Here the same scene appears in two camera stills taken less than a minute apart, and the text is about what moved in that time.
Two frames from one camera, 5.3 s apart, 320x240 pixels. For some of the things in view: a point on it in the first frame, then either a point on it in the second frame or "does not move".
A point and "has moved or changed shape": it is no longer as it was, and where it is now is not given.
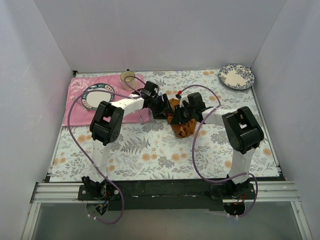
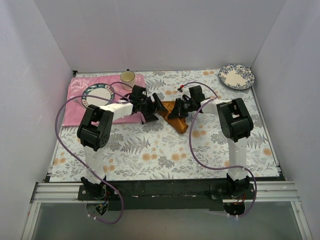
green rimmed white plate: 91,99 does not move
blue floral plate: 236,76 does not move
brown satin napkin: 185,129 has moved or changed shape
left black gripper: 162,106 to 151,108
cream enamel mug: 131,82 does not move
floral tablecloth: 152,151 does not move
